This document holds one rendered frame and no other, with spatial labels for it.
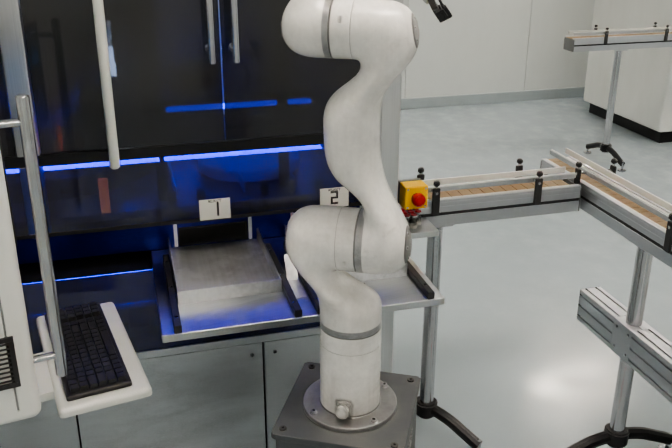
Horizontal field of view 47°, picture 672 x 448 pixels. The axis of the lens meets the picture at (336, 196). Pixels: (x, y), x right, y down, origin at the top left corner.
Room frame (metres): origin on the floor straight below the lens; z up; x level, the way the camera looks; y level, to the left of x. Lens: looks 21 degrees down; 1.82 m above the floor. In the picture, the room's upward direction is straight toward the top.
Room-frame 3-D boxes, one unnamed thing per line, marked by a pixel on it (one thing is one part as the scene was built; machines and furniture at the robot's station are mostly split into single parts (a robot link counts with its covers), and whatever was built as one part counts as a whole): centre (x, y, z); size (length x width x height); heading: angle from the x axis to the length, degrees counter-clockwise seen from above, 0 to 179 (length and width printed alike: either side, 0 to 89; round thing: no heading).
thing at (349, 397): (1.32, -0.03, 0.95); 0.19 x 0.19 x 0.18
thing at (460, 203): (2.38, -0.47, 0.92); 0.69 x 0.16 x 0.16; 106
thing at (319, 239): (1.33, 0.00, 1.16); 0.19 x 0.12 x 0.24; 78
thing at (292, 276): (1.80, 0.11, 0.91); 0.14 x 0.03 x 0.06; 15
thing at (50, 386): (1.60, 0.63, 0.79); 0.45 x 0.28 x 0.03; 26
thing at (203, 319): (1.87, 0.13, 0.87); 0.70 x 0.48 x 0.02; 106
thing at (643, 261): (2.18, -0.96, 0.46); 0.09 x 0.09 x 0.77; 16
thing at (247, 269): (1.89, 0.31, 0.90); 0.34 x 0.26 x 0.04; 16
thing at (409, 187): (2.17, -0.23, 0.99); 0.08 x 0.07 x 0.07; 16
